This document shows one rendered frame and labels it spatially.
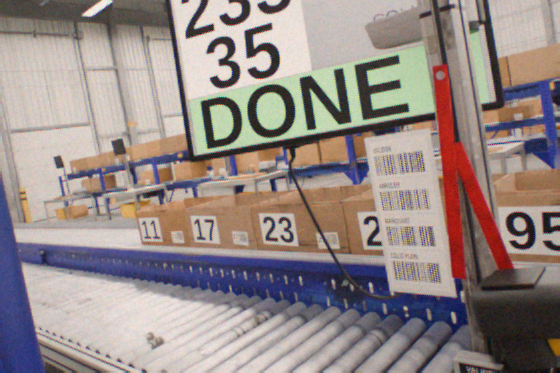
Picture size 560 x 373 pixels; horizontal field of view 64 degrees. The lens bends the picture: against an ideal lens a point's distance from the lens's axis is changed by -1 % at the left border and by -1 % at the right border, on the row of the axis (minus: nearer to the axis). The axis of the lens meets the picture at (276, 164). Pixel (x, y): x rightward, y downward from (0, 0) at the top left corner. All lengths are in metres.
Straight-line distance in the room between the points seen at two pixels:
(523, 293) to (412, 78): 0.31
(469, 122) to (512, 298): 0.18
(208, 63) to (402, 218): 0.40
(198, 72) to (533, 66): 5.16
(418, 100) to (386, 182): 0.14
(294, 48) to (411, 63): 0.17
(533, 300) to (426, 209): 0.15
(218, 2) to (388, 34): 0.28
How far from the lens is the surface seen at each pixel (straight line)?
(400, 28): 0.66
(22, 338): 0.39
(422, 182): 0.55
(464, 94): 0.53
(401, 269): 0.60
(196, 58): 0.78
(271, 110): 0.71
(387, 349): 1.14
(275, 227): 1.55
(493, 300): 0.50
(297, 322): 1.36
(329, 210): 1.39
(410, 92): 0.66
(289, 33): 0.71
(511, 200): 1.16
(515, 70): 5.78
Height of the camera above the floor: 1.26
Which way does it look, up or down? 3 degrees down
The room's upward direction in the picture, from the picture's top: 10 degrees counter-clockwise
